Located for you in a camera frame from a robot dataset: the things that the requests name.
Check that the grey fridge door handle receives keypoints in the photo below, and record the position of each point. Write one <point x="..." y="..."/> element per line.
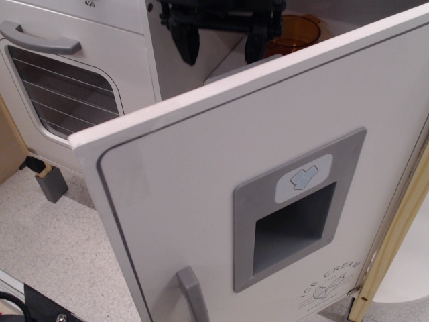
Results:
<point x="192" y="292"/>

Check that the grey oven door handle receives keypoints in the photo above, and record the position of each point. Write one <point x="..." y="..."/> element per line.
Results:
<point x="13" y="32"/>

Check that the white toy fridge door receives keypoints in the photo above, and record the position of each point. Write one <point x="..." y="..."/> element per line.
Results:
<point x="162" y="178"/>

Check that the grey kitchen foot block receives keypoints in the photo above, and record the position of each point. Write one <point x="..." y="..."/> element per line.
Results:
<point x="53" y="185"/>

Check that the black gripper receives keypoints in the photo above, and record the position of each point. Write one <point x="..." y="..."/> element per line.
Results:
<point x="184" y="18"/>

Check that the wooden side frame post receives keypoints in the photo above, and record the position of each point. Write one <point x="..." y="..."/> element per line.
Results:
<point x="405" y="213"/>

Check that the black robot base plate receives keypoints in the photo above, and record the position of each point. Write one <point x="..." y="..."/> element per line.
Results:
<point x="45" y="309"/>

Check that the brown cardboard box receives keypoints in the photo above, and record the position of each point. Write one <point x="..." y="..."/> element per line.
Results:
<point x="13" y="149"/>

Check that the white toy oven door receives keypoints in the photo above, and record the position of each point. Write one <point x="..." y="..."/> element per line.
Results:
<point x="52" y="96"/>

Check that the grey ice dispenser recess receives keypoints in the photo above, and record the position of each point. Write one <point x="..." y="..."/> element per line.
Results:
<point x="293" y="210"/>

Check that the amber transparent plastic pot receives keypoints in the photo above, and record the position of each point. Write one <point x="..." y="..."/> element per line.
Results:
<point x="298" y="32"/>

